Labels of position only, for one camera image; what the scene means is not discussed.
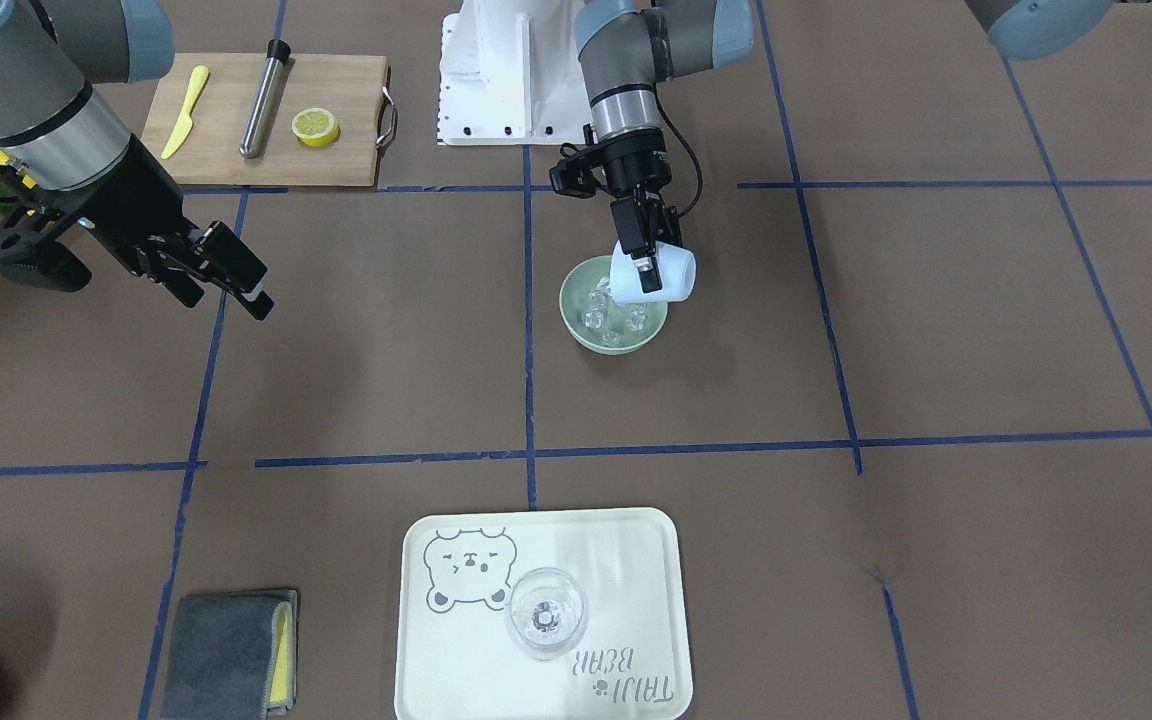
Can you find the half lemon slice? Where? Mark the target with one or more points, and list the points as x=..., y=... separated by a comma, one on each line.
x=315, y=127

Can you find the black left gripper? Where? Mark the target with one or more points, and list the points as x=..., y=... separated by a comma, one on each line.
x=634, y=164

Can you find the yellow plastic knife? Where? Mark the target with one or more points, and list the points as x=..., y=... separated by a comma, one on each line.
x=184, y=123

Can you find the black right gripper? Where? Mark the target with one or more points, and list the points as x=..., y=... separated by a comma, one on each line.
x=139, y=198

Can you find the grey yellow folded cloth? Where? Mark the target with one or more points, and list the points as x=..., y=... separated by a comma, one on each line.
x=234, y=655

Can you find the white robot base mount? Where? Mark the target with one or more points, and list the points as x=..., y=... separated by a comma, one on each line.
x=510, y=76

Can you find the clear ice cubes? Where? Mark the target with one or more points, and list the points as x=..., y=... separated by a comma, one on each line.
x=612, y=324

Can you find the green bowl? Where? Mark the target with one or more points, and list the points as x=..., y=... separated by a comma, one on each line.
x=590, y=274

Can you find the light blue plastic cup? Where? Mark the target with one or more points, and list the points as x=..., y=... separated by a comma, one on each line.
x=676, y=268

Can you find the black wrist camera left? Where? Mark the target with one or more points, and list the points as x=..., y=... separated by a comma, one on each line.
x=574, y=174

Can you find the cream bear tray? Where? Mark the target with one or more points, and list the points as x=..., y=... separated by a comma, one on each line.
x=456, y=658

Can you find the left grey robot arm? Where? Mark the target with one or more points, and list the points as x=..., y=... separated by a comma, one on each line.
x=624, y=53

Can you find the wooden cutting board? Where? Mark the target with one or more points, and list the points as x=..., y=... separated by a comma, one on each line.
x=349, y=86

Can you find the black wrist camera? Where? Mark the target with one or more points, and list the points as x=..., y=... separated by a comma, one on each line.
x=32, y=254
x=574, y=174

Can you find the clear wine glass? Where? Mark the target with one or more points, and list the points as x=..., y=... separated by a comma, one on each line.
x=547, y=613

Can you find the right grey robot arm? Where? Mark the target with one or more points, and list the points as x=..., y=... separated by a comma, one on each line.
x=73, y=160

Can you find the steel muddler black cap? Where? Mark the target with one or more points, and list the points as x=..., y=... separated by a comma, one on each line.
x=263, y=109

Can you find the yellow lemon back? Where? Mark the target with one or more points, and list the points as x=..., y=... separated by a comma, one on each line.
x=4, y=160

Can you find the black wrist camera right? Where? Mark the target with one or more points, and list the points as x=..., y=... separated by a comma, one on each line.
x=32, y=254

